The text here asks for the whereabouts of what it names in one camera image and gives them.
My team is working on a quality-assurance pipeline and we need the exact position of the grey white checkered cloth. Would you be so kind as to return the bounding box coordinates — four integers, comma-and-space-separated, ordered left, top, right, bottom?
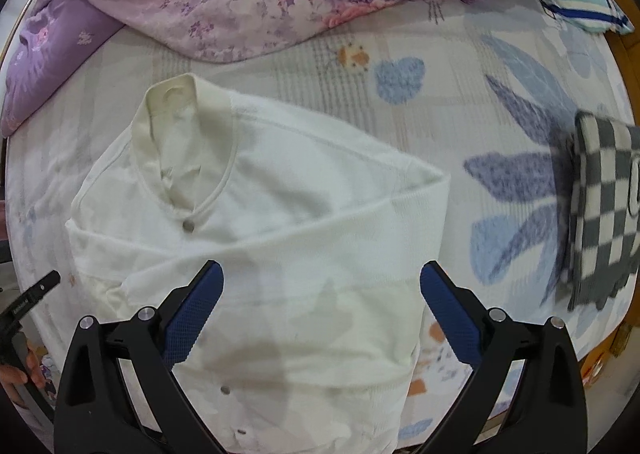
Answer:
566, 112, 639, 311

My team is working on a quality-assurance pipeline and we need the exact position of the floral patterned bed sheet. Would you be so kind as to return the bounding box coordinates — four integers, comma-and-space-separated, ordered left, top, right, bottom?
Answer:
6, 0, 634, 450

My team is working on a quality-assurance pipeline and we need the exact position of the person's left hand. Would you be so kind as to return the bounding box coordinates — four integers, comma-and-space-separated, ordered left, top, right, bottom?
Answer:
0, 349, 46, 408

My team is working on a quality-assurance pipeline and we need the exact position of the teal striped pillow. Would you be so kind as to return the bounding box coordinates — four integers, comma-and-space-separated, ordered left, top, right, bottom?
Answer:
539, 0, 634, 35

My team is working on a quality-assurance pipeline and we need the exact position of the purple floral pillow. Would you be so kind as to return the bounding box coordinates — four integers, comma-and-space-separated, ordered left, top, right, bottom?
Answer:
1, 0, 124, 138

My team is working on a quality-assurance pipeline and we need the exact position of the white knit jacket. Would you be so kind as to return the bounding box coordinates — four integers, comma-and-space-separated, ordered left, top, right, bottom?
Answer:
66, 74, 450, 453

